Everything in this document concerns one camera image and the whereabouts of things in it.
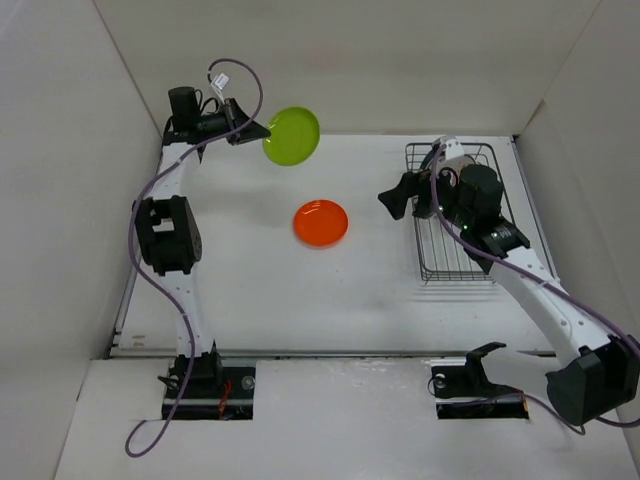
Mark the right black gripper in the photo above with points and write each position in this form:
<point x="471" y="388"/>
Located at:
<point x="411" y="184"/>

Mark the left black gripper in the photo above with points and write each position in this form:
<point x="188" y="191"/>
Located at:
<point x="235" y="117"/>

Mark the lime green plate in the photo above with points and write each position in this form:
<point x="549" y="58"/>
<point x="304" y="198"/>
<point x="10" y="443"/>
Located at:
<point x="294" y="136"/>

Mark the green rimmed white plate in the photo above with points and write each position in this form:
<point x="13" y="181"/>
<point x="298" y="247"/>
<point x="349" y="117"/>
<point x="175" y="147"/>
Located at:
<point x="429" y="157"/>

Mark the orange sunburst patterned plate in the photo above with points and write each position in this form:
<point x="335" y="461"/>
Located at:
<point x="459" y="163"/>

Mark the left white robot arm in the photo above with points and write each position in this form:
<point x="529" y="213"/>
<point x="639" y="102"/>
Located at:
<point x="169" y="239"/>

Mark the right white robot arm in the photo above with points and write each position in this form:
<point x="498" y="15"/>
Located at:
<point x="598" y="365"/>

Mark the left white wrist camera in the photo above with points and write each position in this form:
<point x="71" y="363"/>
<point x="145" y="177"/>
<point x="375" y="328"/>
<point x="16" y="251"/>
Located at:
<point x="217" y="83"/>

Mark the black wire dish rack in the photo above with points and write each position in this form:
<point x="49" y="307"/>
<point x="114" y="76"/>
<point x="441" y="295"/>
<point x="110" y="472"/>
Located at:
<point x="440" y="257"/>

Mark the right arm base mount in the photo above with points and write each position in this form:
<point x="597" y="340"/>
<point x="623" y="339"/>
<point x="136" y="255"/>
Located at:
<point x="465" y="393"/>

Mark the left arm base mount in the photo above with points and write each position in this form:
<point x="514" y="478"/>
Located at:
<point x="232" y="400"/>

